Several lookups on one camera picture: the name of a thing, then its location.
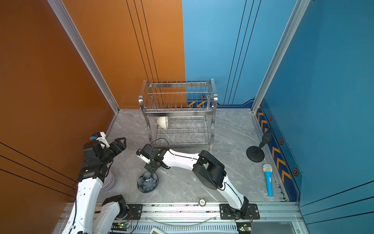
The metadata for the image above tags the cream white bowl top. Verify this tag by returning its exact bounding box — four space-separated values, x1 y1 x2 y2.
157 117 168 129

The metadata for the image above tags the stainless steel dish rack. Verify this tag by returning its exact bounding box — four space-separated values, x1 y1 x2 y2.
138 79 218 149

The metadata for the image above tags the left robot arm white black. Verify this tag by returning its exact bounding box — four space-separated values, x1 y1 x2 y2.
62 136 127 234

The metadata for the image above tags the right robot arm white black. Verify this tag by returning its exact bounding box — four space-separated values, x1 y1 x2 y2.
136 144 249 219

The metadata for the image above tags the dark blue patterned bowl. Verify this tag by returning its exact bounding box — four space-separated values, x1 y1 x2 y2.
137 172 159 193

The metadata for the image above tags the lilac bowl lower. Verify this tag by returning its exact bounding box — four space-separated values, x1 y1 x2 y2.
100 170 115 192

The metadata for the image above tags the small round silver knob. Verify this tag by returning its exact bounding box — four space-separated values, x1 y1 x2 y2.
199 199 206 207

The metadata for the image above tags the green circuit board left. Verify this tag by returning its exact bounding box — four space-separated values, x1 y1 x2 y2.
110 222 131 234

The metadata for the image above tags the green circuit board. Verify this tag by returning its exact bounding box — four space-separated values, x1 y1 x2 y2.
236 222 252 234
110 222 131 234

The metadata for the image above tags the black microphone stand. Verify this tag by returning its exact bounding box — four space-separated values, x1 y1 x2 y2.
246 128 273 163

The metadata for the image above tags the green circuit board right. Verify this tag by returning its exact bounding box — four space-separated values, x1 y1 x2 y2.
236 222 252 234

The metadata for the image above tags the blue toy microphone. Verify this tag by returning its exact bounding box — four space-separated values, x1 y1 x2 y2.
263 164 273 197

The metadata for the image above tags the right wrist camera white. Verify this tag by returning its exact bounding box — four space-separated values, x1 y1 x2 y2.
138 154 150 164

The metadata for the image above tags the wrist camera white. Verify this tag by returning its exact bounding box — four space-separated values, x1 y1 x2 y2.
90 132 110 149
138 154 150 164

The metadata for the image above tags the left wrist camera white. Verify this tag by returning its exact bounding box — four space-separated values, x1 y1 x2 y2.
90 132 110 149

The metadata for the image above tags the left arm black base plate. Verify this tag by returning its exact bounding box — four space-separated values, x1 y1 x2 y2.
116 204 143 221

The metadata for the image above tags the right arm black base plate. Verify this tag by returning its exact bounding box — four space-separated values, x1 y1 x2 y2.
219 203 260 220

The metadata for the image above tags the aluminium front rail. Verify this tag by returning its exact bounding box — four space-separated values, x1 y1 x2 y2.
52 201 307 234

